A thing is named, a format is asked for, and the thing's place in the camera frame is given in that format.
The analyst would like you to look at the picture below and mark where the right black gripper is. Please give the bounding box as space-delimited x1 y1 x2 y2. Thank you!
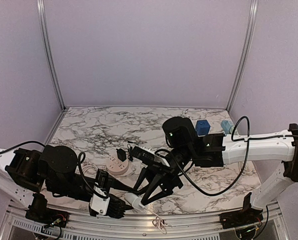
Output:
133 144 194 206

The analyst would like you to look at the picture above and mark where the pink round socket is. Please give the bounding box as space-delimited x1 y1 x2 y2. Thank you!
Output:
83 154 130 177

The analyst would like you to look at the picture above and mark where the black power adapter with cable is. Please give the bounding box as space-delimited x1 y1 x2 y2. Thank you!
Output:
116 140 139 162

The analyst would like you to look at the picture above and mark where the blue cube socket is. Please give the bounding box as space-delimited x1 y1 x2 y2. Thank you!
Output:
195 119 211 136

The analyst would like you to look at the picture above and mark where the teal power strip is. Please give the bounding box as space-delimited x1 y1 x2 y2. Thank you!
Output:
220 119 252 176

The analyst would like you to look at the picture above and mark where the white usb charger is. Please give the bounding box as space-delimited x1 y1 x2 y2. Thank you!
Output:
124 192 144 210

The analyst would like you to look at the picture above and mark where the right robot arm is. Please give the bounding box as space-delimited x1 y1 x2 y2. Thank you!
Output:
125 116 298 224

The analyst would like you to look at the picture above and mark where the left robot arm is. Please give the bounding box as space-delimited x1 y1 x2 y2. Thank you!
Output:
0 144 146 219

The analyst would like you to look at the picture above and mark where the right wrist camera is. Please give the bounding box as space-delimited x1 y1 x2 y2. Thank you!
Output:
131 146 171 170

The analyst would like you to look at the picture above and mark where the pink usb cable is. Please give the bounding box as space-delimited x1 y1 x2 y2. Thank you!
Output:
141 204 174 235

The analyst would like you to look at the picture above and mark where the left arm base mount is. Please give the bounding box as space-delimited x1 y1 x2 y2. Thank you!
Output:
25 208 69 228

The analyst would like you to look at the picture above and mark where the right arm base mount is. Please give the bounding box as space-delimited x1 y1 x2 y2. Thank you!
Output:
219 209 264 229

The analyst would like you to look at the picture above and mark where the front aluminium rail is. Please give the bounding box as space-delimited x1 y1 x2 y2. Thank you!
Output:
0 197 290 240

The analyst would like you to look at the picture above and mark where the right aluminium frame post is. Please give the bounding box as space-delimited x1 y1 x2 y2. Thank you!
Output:
226 0 259 113

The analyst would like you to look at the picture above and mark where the aluminium frame post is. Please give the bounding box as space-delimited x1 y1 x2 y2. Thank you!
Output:
226 0 259 113
36 0 66 112

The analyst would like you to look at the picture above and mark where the left aluminium frame post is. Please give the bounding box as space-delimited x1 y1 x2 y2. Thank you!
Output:
36 0 66 112

